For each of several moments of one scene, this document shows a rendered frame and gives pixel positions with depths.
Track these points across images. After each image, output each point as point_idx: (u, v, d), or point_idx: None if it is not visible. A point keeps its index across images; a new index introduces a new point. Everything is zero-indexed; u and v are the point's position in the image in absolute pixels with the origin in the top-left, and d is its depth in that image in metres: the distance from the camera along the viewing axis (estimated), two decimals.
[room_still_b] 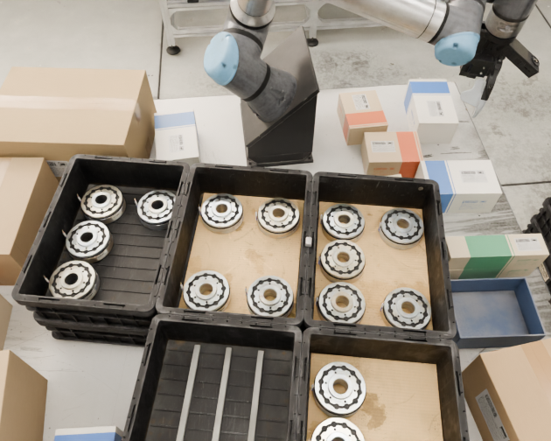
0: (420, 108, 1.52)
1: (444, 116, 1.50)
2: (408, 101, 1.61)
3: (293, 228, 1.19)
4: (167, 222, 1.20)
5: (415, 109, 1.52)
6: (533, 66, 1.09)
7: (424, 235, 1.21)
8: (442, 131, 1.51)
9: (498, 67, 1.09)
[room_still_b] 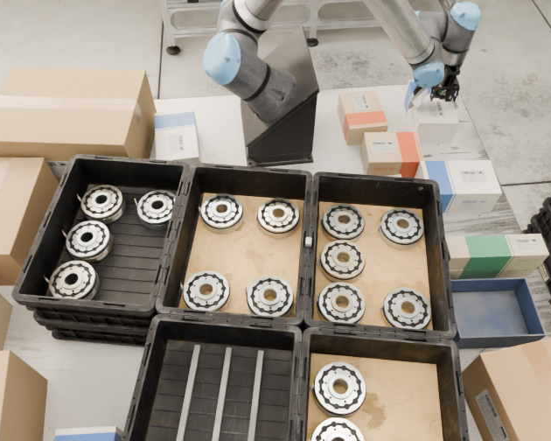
0: (421, 109, 1.52)
1: (444, 116, 1.50)
2: (408, 101, 1.61)
3: (293, 228, 1.19)
4: (167, 222, 1.20)
5: (415, 109, 1.52)
6: None
7: (424, 235, 1.21)
8: (442, 132, 1.51)
9: None
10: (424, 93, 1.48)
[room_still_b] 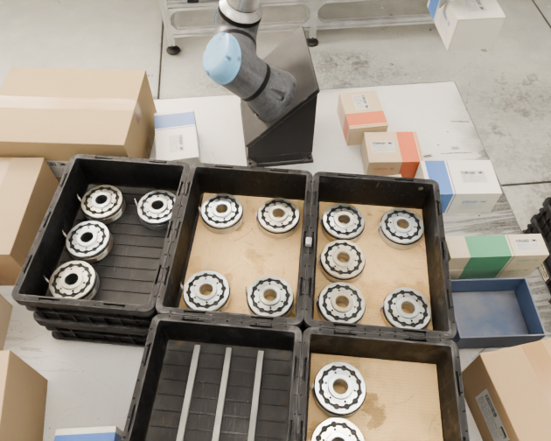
0: (456, 4, 1.23)
1: (486, 10, 1.21)
2: (435, 3, 1.32)
3: (293, 228, 1.19)
4: (167, 222, 1.20)
5: (450, 5, 1.23)
6: None
7: (424, 235, 1.21)
8: (484, 31, 1.23)
9: None
10: None
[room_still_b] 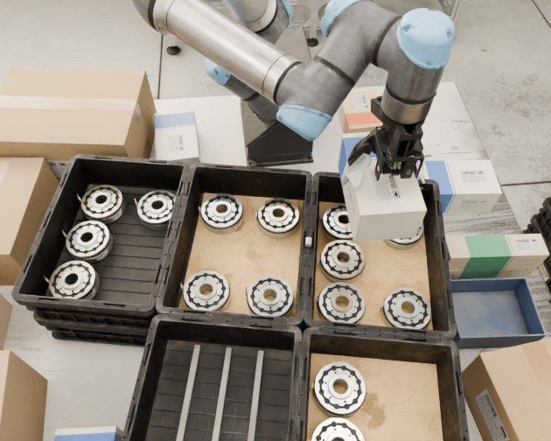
0: (362, 188, 0.91)
1: (401, 199, 0.89)
2: (343, 169, 1.00)
3: (293, 228, 1.19)
4: (167, 222, 1.20)
5: (354, 189, 0.91)
6: None
7: (424, 235, 1.21)
8: (401, 223, 0.91)
9: None
10: (366, 164, 0.87)
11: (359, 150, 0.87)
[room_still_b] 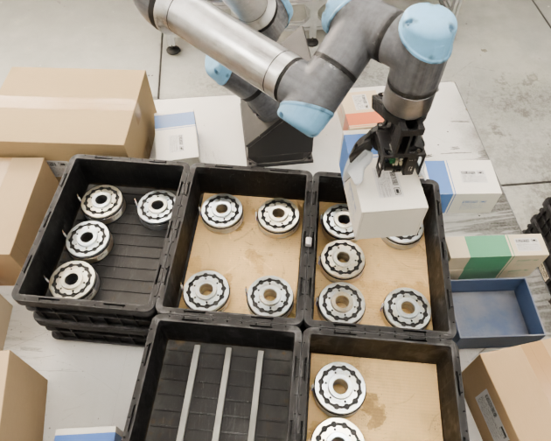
0: (363, 185, 0.90)
1: (403, 196, 0.89)
2: (344, 166, 0.99)
3: (293, 228, 1.19)
4: (167, 222, 1.20)
5: (355, 185, 0.90)
6: None
7: (424, 235, 1.21)
8: (401, 220, 0.90)
9: None
10: (366, 160, 0.87)
11: (360, 147, 0.86)
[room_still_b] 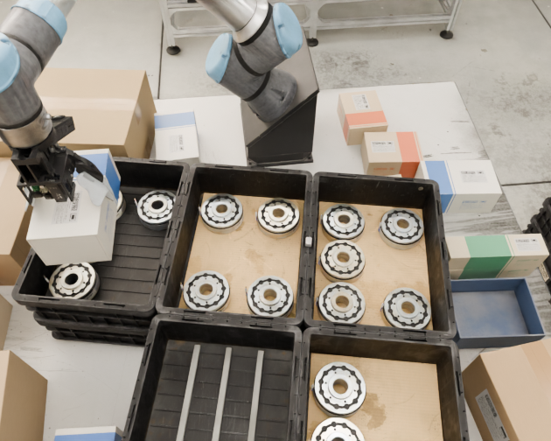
0: (40, 210, 0.88)
1: (76, 222, 0.86)
2: None
3: (293, 228, 1.19)
4: (167, 222, 1.20)
5: (32, 212, 0.88)
6: (66, 118, 0.86)
7: (424, 235, 1.21)
8: (80, 247, 0.88)
9: (71, 150, 0.82)
10: (31, 185, 0.84)
11: None
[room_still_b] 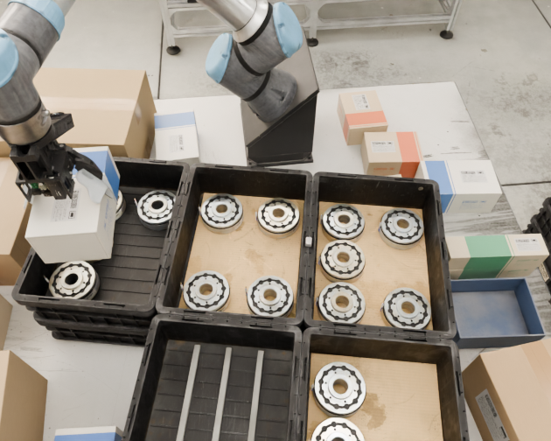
0: (39, 208, 0.87)
1: (75, 220, 0.86)
2: None
3: (293, 228, 1.19)
4: (167, 222, 1.20)
5: (31, 209, 0.87)
6: (66, 115, 0.85)
7: (424, 235, 1.21)
8: (80, 245, 0.87)
9: (70, 148, 0.82)
10: (30, 183, 0.84)
11: None
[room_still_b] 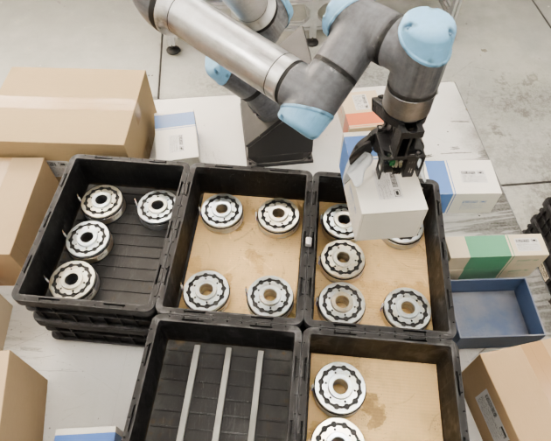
0: (363, 186, 0.91)
1: (403, 198, 0.89)
2: (344, 168, 1.00)
3: (293, 228, 1.19)
4: (167, 222, 1.20)
5: (355, 188, 0.91)
6: None
7: (424, 235, 1.21)
8: (401, 222, 0.91)
9: None
10: (366, 162, 0.87)
11: (360, 149, 0.87)
